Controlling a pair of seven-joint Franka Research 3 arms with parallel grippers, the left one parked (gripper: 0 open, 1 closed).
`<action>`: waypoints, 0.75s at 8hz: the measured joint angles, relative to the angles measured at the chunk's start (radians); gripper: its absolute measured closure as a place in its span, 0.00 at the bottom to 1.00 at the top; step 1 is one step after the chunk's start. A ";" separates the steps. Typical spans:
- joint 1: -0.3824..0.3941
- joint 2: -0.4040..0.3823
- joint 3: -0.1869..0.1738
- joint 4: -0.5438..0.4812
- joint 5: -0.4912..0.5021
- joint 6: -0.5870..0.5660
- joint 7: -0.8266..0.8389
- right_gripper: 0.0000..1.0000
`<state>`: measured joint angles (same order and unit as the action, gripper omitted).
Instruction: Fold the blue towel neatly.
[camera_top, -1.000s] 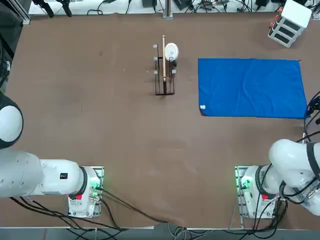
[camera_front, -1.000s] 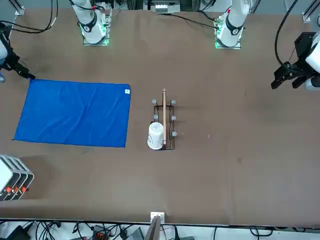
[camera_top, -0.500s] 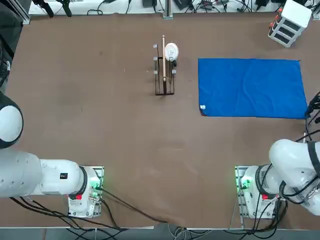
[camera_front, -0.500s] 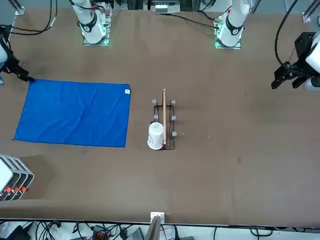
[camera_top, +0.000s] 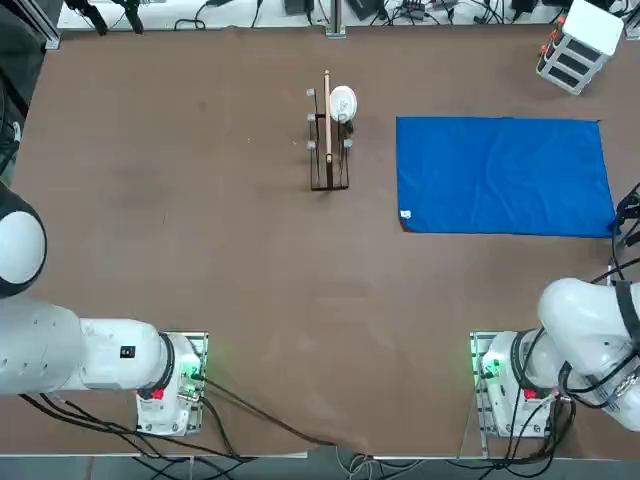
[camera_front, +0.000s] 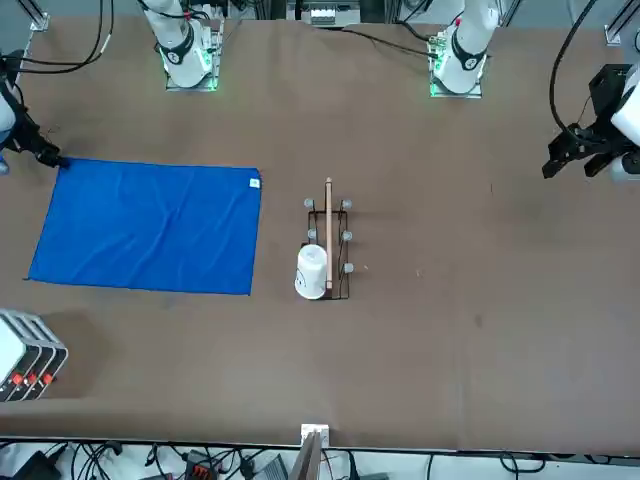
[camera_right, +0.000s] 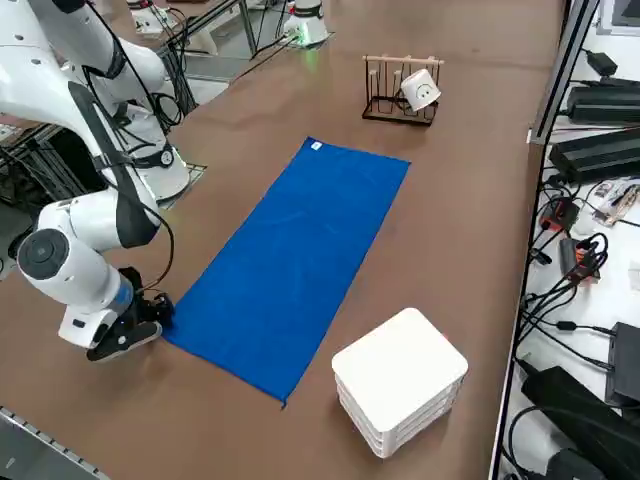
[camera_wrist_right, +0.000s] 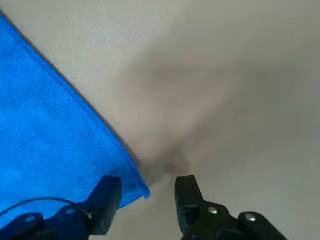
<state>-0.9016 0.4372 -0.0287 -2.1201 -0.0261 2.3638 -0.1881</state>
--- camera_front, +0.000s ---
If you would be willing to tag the white power strip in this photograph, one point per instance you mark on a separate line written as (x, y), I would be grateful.
(322, 16)

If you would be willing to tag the aluminium camera mast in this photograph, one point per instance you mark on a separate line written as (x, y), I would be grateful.
(307, 462)

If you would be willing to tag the blue towel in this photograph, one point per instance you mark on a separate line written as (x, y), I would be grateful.
(150, 225)

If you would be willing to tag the aluminium corner rail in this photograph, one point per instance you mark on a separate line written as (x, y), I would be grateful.
(37, 17)
(614, 32)

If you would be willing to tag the orange and black device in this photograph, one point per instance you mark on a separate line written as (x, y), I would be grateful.
(200, 471)

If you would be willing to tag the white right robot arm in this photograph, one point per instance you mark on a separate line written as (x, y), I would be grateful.
(175, 30)

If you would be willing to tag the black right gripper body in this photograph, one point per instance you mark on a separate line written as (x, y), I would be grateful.
(25, 130)

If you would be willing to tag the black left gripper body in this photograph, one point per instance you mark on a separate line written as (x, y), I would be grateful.
(607, 95)

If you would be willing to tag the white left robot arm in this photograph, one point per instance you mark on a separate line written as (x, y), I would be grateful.
(470, 45)

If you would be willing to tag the white cup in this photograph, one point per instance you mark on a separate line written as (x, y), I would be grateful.
(311, 272)

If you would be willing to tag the mast foot bracket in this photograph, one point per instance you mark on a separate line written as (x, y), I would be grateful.
(315, 429)

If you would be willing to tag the white stacked drawer box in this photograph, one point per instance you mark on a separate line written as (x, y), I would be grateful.
(10, 350)

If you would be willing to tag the large black power adapter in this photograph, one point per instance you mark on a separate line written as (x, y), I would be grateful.
(35, 467)

